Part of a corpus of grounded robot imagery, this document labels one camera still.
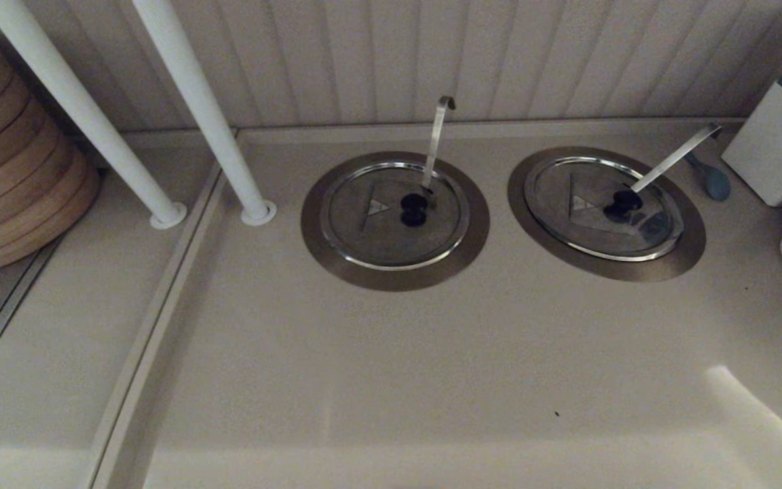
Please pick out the stacked bamboo steamer baskets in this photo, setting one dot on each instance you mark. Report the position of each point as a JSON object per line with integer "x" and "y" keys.
{"x": 11, "y": 170}

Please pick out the white support pole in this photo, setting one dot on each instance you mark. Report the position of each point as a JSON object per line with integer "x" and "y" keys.
{"x": 194, "y": 95}
{"x": 79, "y": 102}

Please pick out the blue plastic spoon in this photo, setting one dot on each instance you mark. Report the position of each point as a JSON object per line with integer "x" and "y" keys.
{"x": 713, "y": 183}

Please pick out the white napkin box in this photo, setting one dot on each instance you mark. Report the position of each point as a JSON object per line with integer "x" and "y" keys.
{"x": 771, "y": 149}

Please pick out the steel lid with black knob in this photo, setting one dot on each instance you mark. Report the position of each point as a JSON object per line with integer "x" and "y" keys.
{"x": 364, "y": 238}
{"x": 567, "y": 217}

